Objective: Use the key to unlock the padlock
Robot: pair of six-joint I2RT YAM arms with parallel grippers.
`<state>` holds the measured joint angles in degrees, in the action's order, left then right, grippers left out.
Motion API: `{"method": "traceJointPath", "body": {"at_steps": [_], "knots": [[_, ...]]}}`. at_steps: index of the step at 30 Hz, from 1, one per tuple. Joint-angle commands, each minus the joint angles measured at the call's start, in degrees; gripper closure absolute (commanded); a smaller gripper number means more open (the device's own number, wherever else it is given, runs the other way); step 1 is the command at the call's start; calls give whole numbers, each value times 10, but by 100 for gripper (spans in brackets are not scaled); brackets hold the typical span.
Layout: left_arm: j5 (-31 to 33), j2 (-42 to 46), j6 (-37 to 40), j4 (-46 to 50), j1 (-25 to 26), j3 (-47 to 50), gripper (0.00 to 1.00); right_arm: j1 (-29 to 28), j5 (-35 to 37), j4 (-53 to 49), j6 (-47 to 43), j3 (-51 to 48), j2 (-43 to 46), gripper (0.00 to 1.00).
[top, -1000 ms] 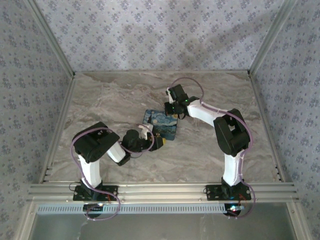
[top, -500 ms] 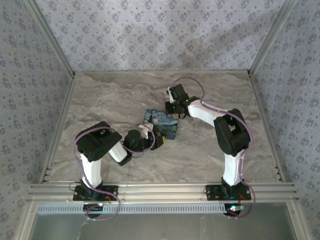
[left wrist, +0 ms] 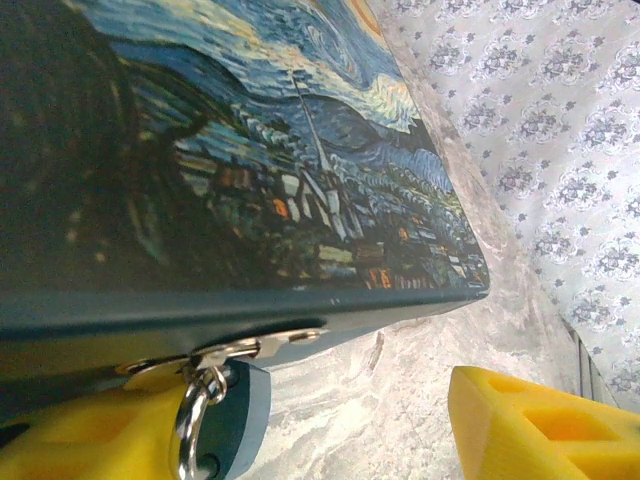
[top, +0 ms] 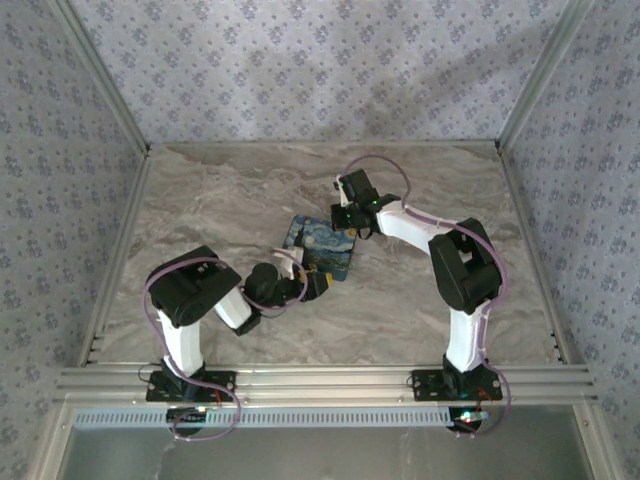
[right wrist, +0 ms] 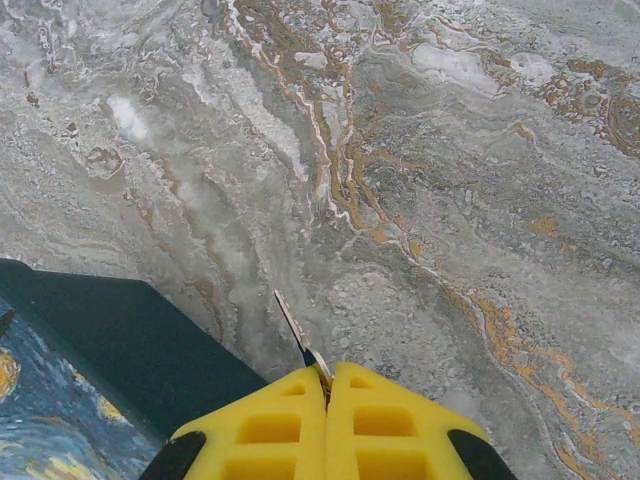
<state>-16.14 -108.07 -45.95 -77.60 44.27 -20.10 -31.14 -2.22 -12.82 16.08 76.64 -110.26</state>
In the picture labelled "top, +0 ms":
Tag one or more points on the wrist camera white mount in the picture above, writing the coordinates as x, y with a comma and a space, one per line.
290, 262
342, 192

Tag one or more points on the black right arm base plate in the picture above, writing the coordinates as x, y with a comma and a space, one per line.
425, 385

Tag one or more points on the aluminium frame leg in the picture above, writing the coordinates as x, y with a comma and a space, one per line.
52, 440
594, 440

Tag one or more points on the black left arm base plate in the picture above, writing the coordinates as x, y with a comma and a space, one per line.
220, 385

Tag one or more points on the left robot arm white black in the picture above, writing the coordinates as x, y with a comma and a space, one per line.
185, 340

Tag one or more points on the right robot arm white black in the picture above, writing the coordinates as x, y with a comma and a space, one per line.
465, 270

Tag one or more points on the aluminium corner post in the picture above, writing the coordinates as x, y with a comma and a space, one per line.
104, 75
542, 75

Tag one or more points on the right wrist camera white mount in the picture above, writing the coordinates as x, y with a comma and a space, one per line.
342, 192

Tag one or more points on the aluminium mounting rail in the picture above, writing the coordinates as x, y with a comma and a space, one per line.
325, 385

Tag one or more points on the aluminium rear rail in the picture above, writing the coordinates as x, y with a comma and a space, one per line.
325, 144

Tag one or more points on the grey metal shelf panel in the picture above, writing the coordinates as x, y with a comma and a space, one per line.
325, 455

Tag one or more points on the blue starry night printed box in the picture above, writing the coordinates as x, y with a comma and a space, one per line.
325, 245

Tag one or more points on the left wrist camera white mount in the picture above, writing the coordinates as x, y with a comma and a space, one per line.
290, 262

